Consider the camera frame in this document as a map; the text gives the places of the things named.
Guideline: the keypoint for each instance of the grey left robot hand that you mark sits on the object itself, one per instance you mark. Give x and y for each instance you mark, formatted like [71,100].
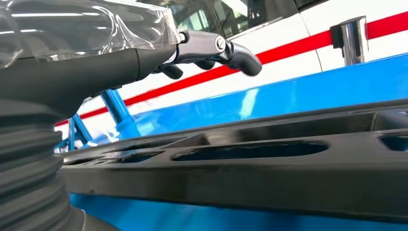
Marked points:
[79,70]

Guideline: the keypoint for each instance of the blue metal shelf rack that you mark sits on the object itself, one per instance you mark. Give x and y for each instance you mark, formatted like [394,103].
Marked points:
[287,95]

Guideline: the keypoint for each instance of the chrome stanchion post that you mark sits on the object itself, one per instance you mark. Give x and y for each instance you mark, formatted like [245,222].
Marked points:
[353,41]

